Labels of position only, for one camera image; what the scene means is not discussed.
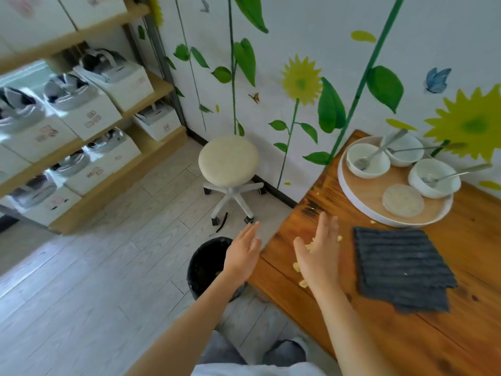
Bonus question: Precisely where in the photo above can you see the person's right hand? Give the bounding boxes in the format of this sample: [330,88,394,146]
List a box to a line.
[293,211,340,293]

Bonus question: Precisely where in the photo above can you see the person's left hand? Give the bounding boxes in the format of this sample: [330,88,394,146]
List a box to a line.
[222,221,262,287]

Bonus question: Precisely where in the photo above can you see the person's left forearm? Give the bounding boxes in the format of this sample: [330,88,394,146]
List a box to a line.
[126,275,246,376]

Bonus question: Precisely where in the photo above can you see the person's right forearm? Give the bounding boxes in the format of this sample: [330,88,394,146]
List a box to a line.
[312,285,392,376]

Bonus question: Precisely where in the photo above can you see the black waste bin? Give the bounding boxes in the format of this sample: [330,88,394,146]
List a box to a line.
[187,237,248,302]

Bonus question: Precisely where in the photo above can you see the white round swivel stool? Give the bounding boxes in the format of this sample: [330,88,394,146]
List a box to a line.
[198,135,267,226]

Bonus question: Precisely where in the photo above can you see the round wooden tray white rim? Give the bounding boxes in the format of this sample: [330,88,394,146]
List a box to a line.
[337,136,455,229]

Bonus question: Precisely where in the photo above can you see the dark grey ribbed cloth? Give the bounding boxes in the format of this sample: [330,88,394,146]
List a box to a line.
[353,226,459,314]

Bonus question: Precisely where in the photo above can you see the person's grey trousers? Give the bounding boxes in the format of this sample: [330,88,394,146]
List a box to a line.
[197,331,308,368]

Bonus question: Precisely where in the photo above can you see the round white dough disc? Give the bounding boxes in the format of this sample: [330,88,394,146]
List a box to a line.
[382,184,425,219]

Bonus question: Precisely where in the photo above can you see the white ceramic bowl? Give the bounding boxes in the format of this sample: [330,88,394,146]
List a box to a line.
[346,143,391,180]
[380,132,425,168]
[408,158,462,199]

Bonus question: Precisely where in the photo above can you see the person's white shirt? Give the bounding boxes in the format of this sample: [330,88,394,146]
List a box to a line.
[190,362,328,376]

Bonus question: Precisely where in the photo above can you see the metal spoon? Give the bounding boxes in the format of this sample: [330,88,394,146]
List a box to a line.
[353,128,409,171]
[387,143,466,155]
[421,163,493,185]

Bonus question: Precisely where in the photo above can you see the wooden storage shelf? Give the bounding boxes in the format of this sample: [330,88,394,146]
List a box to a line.
[0,0,189,236]

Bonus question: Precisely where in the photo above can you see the rows of white storage boxes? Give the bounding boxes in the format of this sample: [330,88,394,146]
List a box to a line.
[0,0,182,227]

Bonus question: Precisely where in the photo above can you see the thin black strap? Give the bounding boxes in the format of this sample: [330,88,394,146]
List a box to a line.
[209,212,229,236]

